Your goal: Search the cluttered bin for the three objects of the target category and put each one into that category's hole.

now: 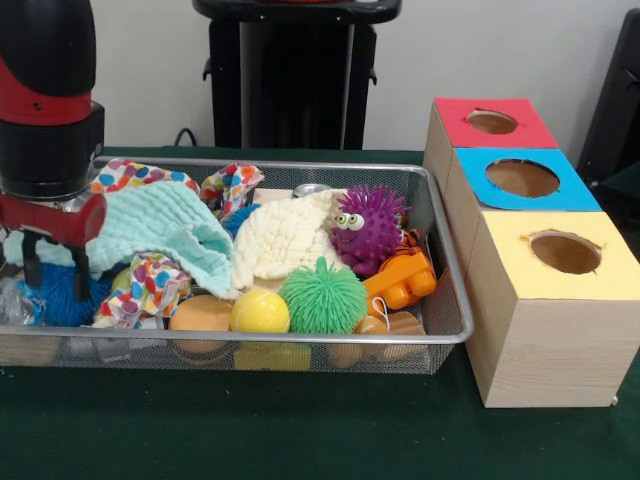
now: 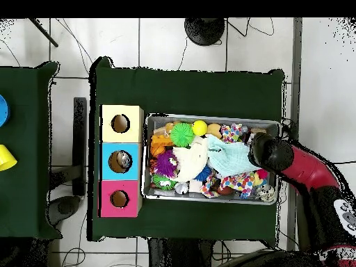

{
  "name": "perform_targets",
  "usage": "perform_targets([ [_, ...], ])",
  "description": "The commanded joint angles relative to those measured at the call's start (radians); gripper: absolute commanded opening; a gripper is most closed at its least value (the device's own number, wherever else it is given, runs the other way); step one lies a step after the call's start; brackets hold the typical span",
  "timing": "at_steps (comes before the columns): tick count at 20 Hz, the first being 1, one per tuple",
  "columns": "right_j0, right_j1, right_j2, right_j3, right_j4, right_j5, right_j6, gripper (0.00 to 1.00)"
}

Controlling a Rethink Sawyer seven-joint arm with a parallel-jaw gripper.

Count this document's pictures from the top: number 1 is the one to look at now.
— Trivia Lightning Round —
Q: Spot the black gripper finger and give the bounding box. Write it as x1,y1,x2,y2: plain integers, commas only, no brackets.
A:
21,233,44,292
70,243,92,302

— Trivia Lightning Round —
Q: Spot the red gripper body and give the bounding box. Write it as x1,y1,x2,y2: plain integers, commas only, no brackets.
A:
0,190,108,249

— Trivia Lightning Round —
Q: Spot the blue spiky rubber ball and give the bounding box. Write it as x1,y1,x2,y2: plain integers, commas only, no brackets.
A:
224,204,261,237
15,262,111,328

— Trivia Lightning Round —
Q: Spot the shallow clear mesh bin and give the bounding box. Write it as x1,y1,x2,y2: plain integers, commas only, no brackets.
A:
0,155,476,376

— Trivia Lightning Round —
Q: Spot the wooden box with three holes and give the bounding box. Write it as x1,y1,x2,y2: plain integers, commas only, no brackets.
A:
425,97,640,409

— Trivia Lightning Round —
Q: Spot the small colourful dotted cloth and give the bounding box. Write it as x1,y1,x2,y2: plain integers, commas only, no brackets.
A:
95,252,193,329

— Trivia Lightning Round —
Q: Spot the large colourful dotted cloth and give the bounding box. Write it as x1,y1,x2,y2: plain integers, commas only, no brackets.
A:
92,158,266,216

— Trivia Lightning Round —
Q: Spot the mint green cloth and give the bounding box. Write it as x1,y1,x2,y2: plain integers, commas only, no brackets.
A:
5,182,234,298

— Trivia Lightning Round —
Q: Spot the tan orange ball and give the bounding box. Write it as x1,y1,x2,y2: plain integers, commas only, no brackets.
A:
168,295,233,351

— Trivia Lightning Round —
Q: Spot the yellow ball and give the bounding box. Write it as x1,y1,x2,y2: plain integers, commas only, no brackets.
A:
230,290,291,334

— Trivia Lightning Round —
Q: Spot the cream white cloth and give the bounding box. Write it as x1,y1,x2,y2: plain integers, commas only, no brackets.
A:
228,190,346,296

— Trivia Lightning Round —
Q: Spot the green spiky rubber ball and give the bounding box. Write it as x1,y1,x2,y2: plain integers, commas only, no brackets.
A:
278,258,369,335

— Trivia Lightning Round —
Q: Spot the dark green table cloth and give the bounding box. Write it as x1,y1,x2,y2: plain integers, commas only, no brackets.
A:
0,145,640,480

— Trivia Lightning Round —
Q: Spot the purple spiky ball with eyes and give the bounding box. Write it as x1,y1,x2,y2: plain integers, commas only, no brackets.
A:
328,183,409,278

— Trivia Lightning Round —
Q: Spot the orange toy building block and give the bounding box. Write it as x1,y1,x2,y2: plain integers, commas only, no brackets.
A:
362,248,438,319

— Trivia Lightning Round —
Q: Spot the black panel stand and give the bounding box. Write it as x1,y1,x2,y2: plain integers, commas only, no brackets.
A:
580,10,640,186

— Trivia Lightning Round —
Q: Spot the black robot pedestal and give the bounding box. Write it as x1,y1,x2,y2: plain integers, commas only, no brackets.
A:
193,0,401,151

